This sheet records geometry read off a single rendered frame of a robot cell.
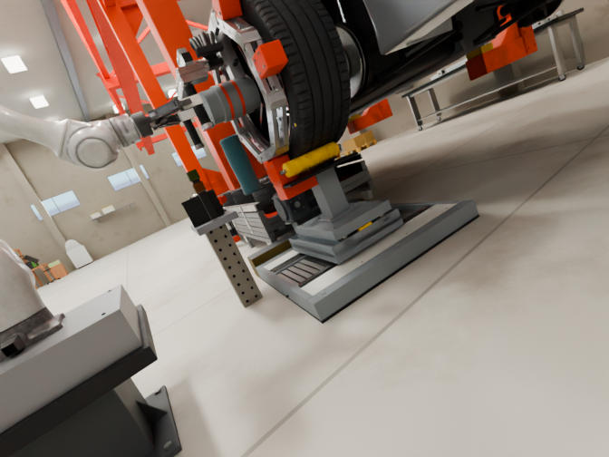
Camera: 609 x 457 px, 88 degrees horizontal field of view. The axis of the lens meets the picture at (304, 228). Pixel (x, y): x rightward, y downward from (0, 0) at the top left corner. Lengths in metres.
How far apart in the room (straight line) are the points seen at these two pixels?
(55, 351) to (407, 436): 0.71
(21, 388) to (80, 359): 0.10
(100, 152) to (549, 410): 1.05
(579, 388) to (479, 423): 0.18
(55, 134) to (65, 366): 0.53
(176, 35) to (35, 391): 1.64
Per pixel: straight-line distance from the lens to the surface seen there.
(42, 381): 0.88
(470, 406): 0.74
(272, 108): 1.15
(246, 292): 1.56
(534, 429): 0.70
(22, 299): 1.02
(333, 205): 1.41
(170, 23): 2.03
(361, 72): 1.58
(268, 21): 1.20
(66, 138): 0.97
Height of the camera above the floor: 0.54
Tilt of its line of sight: 12 degrees down
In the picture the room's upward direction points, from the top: 24 degrees counter-clockwise
